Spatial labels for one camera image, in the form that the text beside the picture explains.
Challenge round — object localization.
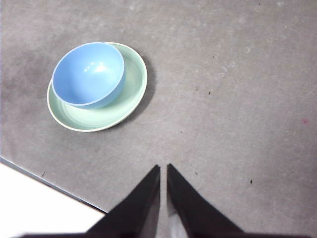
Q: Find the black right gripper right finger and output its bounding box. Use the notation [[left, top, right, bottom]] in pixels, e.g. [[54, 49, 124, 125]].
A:
[[166, 163, 246, 235]]

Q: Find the blue ribbed bowl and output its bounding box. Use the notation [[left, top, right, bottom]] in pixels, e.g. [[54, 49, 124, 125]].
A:
[[52, 42, 126, 110]]

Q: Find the green round plate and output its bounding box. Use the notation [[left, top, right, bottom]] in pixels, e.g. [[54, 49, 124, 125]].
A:
[[46, 42, 148, 132]]

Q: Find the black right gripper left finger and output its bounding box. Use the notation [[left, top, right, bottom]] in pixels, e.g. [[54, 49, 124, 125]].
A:
[[84, 164, 161, 235]]

